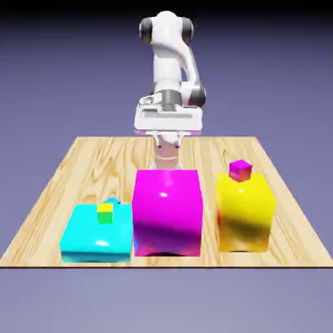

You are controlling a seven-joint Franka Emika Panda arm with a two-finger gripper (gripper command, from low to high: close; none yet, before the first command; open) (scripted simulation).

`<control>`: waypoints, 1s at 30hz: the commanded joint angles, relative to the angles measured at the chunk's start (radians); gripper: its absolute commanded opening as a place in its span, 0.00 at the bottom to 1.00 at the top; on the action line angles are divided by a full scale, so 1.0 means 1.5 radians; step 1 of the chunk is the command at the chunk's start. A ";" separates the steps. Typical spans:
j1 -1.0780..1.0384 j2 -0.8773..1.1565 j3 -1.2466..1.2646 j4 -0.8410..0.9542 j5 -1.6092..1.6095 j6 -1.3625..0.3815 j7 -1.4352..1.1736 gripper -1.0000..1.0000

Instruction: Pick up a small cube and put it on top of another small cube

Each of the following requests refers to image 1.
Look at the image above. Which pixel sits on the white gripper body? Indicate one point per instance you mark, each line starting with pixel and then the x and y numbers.
pixel 167 121

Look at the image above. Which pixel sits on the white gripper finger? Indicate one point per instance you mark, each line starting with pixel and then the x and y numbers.
pixel 177 141
pixel 158 140

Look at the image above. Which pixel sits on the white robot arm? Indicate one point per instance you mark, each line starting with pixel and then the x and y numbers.
pixel 166 67

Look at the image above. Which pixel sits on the small magenta cube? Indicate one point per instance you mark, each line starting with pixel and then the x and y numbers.
pixel 240 170

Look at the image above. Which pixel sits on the small cyan cube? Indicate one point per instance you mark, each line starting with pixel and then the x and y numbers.
pixel 112 200

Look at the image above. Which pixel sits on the small yellow cube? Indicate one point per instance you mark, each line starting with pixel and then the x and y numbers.
pixel 105 213

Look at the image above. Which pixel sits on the large magenta box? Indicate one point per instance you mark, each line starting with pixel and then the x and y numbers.
pixel 167 208

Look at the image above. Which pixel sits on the large yellow box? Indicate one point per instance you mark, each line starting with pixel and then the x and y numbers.
pixel 243 216

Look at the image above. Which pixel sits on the large cyan box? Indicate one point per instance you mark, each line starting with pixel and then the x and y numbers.
pixel 91 234

